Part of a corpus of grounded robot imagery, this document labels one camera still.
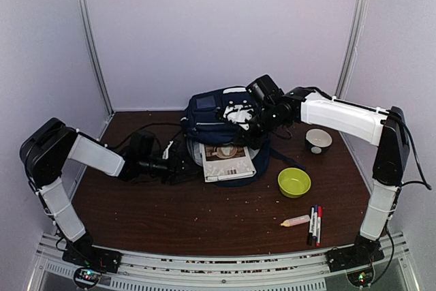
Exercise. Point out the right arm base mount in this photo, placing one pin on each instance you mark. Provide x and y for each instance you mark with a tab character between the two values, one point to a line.
357	260

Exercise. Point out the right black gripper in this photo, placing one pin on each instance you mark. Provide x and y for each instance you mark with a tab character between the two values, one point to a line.
244	138

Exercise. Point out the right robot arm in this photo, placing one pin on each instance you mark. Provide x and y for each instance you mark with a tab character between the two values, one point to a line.
380	127

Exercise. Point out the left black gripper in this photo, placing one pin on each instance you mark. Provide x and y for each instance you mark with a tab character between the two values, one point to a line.
177	170

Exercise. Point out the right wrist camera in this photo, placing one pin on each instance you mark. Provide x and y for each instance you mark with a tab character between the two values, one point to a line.
238	114

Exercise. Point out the white Afternoon Tea book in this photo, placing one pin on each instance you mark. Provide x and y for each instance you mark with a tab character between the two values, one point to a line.
226	163

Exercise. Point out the front aluminium rail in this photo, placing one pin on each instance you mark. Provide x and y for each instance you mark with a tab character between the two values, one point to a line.
304	270

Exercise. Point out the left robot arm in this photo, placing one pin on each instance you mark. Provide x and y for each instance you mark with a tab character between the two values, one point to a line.
46	151

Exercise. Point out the lime green bowl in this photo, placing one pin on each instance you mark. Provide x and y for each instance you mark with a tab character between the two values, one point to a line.
293	182

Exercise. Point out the left aluminium frame post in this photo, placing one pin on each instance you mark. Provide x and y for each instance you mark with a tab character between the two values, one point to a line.
93	55

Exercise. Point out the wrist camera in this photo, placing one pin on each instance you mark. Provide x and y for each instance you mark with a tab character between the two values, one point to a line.
169	150
238	114

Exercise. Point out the red marker pen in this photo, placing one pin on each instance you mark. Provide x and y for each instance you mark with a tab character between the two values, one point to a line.
319	226

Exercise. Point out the aluminium frame post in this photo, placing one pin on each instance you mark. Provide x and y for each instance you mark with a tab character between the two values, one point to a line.
351	51
93	55

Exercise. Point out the cream glue tube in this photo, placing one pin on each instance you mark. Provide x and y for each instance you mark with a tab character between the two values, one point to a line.
295	221

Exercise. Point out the black marker pen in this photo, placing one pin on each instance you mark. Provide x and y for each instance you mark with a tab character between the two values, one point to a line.
310	232

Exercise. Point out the blue marker pen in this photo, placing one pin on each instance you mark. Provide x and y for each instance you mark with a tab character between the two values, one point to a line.
314	232

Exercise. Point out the navy blue student backpack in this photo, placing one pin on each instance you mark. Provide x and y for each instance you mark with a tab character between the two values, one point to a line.
202	123

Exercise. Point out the dark bowl white inside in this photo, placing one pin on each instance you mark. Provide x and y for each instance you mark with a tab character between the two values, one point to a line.
318	141

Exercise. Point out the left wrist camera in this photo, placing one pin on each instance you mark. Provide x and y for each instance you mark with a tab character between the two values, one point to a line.
169	150

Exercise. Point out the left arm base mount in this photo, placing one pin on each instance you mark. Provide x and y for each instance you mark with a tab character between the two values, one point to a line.
92	261

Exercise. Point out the right aluminium frame post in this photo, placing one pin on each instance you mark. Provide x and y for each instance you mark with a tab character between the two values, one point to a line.
351	51

